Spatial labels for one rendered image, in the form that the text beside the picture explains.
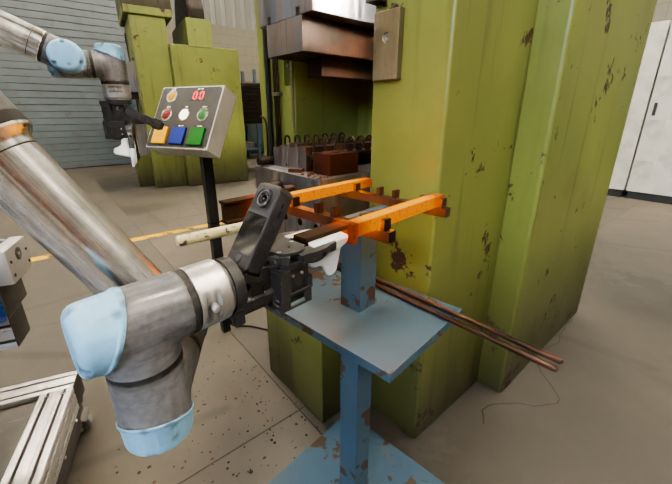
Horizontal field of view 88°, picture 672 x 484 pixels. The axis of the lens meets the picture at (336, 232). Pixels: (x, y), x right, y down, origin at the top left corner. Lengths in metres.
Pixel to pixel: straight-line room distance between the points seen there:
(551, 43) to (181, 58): 5.12
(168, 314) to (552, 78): 1.22
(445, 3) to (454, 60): 0.13
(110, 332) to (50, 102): 8.55
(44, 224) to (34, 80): 8.40
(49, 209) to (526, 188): 1.26
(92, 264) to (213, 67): 5.54
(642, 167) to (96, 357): 5.97
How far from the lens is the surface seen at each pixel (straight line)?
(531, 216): 1.37
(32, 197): 0.52
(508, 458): 1.51
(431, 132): 0.99
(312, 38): 1.19
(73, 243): 0.51
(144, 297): 0.39
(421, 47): 1.03
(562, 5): 1.37
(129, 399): 0.44
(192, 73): 5.89
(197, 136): 1.53
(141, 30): 5.96
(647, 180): 6.04
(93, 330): 0.38
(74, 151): 8.92
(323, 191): 0.84
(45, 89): 8.88
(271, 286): 0.48
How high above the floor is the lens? 1.10
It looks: 19 degrees down
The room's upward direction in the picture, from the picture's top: straight up
